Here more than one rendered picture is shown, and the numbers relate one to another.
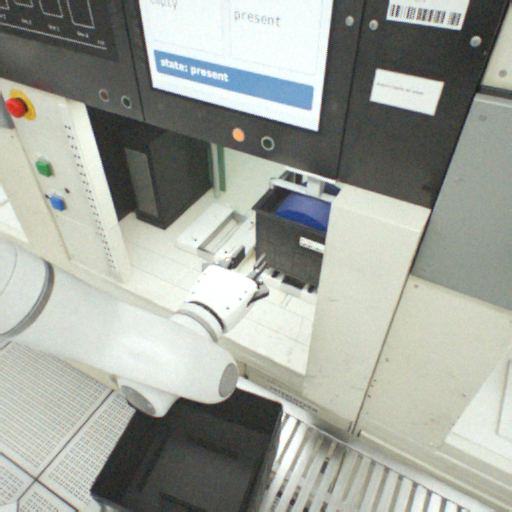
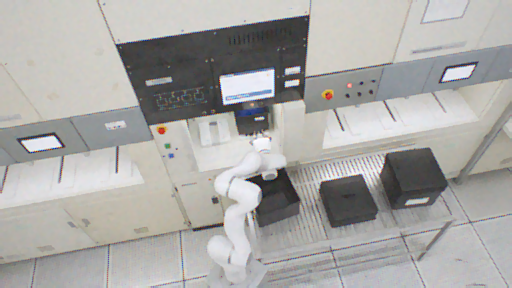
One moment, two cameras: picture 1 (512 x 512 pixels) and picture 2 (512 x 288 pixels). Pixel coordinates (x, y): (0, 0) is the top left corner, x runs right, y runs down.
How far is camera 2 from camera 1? 161 cm
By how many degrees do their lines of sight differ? 26
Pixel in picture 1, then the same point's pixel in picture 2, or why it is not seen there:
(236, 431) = (270, 186)
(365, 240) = (294, 113)
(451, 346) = (316, 124)
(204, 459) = (268, 198)
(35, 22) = (178, 104)
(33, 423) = (159, 267)
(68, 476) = (195, 269)
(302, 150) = (270, 101)
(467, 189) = (309, 93)
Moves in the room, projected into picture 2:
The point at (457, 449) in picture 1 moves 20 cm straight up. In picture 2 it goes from (326, 149) to (329, 130)
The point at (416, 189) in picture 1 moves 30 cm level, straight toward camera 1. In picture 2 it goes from (298, 97) to (318, 137)
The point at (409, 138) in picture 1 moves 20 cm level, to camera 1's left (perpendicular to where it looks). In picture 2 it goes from (294, 89) to (267, 108)
